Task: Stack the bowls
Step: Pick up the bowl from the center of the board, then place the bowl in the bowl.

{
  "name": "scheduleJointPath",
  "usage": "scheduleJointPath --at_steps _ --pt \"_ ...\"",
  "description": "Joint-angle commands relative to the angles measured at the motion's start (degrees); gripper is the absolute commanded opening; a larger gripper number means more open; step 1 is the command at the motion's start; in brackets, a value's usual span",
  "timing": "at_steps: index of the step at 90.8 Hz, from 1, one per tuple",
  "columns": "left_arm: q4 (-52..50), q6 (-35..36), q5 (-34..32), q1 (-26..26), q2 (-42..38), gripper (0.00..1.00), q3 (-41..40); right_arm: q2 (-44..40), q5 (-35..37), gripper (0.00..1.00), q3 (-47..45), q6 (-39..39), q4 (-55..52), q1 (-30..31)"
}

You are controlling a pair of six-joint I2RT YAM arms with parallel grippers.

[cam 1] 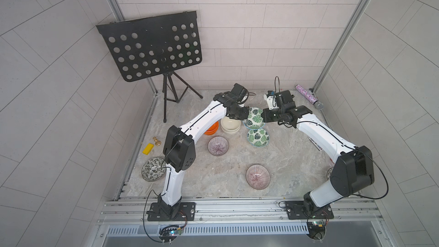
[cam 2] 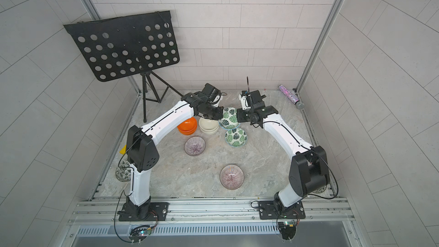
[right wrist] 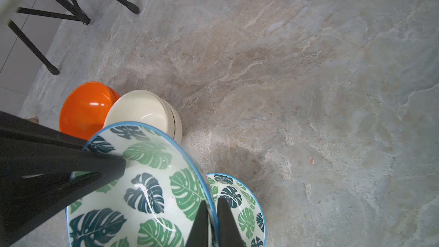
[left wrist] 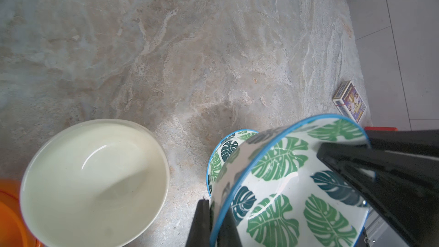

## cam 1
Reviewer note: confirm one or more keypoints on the aluminium front rail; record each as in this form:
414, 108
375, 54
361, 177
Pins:
238, 210

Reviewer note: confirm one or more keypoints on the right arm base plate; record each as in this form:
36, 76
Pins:
296, 210

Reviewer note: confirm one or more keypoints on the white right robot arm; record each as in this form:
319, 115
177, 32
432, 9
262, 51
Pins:
353, 169

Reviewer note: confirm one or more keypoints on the gold chess piece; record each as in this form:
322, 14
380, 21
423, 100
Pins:
156, 141

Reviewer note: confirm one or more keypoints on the purple striped bowl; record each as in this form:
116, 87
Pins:
258, 177
218, 146

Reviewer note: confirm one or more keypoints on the circuit board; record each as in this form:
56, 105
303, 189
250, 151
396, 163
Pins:
316, 231
169, 233

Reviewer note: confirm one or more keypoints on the black white floral bowl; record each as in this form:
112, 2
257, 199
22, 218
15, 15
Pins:
153, 169
329, 173

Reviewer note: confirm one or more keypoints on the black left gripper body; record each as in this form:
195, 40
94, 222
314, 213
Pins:
240, 112

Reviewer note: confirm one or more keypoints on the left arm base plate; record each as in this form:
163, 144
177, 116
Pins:
182, 211

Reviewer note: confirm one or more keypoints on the cream ceramic bowl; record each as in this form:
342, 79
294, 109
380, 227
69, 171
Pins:
230, 131
229, 123

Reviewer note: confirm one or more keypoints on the yellow block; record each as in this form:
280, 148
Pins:
148, 149

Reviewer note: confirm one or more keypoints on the black perforated music stand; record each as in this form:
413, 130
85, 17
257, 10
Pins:
161, 45

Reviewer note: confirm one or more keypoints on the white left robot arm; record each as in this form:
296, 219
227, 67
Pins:
179, 148

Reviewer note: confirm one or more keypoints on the left circuit board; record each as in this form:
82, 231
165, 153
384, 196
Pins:
169, 233

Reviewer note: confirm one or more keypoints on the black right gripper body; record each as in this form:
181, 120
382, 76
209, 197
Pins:
273, 116

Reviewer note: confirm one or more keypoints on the orange plastic bowl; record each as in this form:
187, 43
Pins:
214, 127
209, 133

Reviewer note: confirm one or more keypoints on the playing card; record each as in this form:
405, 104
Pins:
316, 144

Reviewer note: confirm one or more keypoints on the right circuit board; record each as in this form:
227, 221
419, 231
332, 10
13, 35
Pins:
316, 231

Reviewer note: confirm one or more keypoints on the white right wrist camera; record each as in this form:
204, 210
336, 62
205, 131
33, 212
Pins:
269, 97

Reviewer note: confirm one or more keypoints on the green leaf pattern bowl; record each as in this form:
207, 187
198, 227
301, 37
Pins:
258, 137

